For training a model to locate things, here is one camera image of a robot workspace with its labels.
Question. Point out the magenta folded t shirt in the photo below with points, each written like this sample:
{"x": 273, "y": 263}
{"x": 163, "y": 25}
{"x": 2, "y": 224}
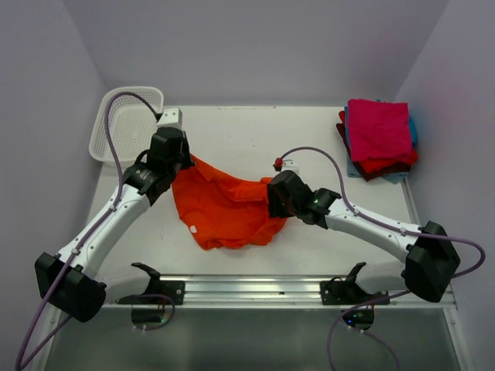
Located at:
{"x": 378, "y": 130}

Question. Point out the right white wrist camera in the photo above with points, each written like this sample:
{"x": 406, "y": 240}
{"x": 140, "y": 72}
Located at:
{"x": 285, "y": 164}

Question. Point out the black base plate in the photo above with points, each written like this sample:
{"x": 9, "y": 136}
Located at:
{"x": 172, "y": 290}
{"x": 336, "y": 293}

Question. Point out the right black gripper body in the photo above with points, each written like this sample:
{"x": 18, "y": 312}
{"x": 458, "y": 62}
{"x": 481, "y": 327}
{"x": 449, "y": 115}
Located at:
{"x": 278, "y": 207}

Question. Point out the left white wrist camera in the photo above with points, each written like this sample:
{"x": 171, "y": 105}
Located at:
{"x": 171, "y": 120}

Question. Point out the orange t shirt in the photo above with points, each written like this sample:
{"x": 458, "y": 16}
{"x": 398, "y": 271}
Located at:
{"x": 221, "y": 210}

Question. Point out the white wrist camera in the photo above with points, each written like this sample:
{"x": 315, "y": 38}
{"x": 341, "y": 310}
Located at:
{"x": 171, "y": 120}
{"x": 285, "y": 164}

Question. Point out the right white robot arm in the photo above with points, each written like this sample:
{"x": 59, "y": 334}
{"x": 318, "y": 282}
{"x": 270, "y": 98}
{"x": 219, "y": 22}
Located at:
{"x": 424, "y": 260}

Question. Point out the dark red folded t shirt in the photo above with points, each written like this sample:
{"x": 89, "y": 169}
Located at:
{"x": 356, "y": 170}

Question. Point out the white plastic basket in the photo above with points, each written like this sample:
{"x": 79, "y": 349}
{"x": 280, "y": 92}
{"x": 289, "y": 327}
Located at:
{"x": 131, "y": 123}

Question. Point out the aluminium mounting rail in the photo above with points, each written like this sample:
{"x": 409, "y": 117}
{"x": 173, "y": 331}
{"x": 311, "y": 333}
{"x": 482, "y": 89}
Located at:
{"x": 228, "y": 291}

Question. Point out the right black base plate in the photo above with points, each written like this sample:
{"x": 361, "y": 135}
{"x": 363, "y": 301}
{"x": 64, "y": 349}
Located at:
{"x": 336, "y": 293}

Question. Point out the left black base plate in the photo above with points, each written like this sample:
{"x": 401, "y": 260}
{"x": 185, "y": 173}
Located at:
{"x": 172, "y": 290}

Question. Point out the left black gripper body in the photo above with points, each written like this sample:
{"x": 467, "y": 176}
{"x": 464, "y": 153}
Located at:
{"x": 184, "y": 161}

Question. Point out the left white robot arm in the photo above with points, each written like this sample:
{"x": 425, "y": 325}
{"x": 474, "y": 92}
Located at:
{"x": 70, "y": 280}

